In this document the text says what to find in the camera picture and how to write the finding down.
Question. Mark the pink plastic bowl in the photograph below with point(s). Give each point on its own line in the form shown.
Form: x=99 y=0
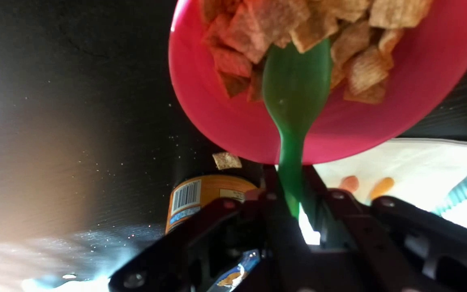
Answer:
x=243 y=123

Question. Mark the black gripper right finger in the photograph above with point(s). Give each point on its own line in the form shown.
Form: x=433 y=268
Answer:
x=365 y=232

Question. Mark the loose cereal piece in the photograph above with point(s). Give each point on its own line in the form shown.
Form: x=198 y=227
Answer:
x=225 y=161

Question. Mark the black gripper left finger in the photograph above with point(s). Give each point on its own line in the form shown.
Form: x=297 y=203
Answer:
x=282 y=237

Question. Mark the green plastic spoon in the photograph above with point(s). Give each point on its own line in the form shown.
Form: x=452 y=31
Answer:
x=295 y=91

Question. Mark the yellow jar with barcode label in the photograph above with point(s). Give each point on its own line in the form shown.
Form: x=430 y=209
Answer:
x=217 y=187

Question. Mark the brown cereal squares heap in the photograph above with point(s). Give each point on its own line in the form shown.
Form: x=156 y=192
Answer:
x=368 y=70

